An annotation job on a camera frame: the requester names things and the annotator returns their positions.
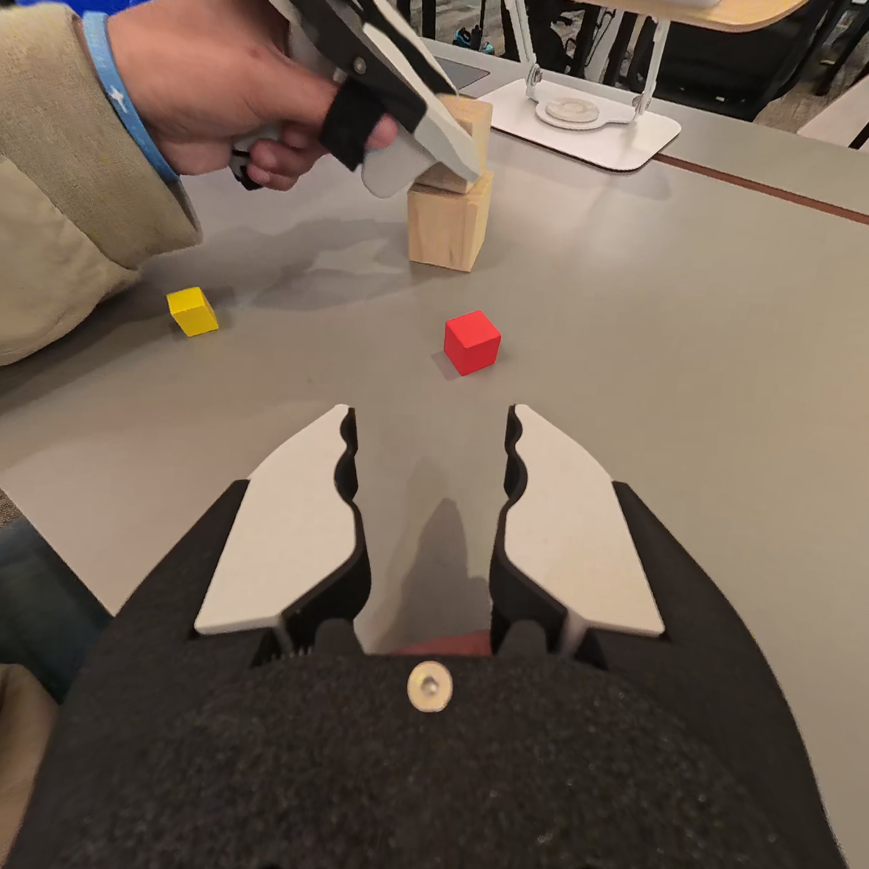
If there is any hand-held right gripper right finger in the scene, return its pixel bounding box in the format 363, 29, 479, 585
489, 404, 666, 647

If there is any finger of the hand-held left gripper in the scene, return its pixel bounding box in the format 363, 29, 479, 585
360, 0, 452, 99
397, 93, 487, 186

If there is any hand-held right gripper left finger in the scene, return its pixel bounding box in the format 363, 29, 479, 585
193, 405, 372, 647

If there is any medium wooden cube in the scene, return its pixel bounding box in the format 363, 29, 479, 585
415, 94, 494, 192

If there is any large wooden cube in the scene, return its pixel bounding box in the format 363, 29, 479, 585
408, 170, 495, 272

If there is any red wooden cube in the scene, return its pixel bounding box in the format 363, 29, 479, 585
443, 310, 502, 377

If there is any yellow wooden cube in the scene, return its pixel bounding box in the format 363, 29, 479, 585
167, 287, 220, 338

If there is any person's left hand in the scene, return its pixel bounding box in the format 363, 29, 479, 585
109, 0, 403, 191

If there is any white folding stand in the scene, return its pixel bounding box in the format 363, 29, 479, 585
482, 0, 683, 173

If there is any blue wristband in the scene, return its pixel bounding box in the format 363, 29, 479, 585
82, 11, 181, 186

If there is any black office chair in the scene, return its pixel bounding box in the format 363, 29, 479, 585
598, 14, 809, 126

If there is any wooden display board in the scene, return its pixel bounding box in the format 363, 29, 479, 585
598, 0, 809, 35

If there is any white slanted panel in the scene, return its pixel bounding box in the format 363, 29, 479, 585
799, 79, 869, 148

